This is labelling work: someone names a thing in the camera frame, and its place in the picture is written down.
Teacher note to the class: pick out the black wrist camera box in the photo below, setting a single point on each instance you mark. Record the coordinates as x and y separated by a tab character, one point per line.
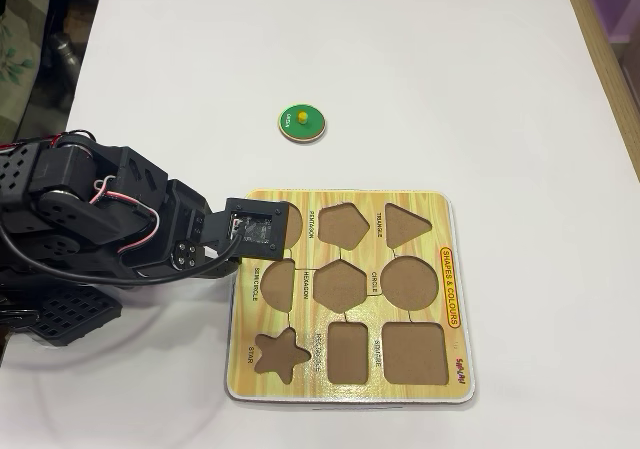
255	229

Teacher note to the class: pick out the wooden edge strip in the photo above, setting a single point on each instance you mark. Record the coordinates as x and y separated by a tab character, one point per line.
600	69

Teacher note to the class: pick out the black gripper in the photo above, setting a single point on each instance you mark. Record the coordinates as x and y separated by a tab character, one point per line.
184	255

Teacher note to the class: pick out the steel bottle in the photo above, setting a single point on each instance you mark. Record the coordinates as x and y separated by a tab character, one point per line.
65	56

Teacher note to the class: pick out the wooden shapes puzzle board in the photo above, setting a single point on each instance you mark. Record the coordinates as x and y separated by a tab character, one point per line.
350	384

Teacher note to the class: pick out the floral patterned cloth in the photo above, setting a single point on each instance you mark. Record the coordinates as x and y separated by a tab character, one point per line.
15	69

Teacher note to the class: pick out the purple cabinet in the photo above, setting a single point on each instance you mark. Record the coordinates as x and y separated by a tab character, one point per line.
625	9

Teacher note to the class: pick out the green circle piece yellow pin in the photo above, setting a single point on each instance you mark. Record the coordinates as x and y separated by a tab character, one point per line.
312	124

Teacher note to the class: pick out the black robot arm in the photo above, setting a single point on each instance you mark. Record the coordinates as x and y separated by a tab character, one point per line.
60	169

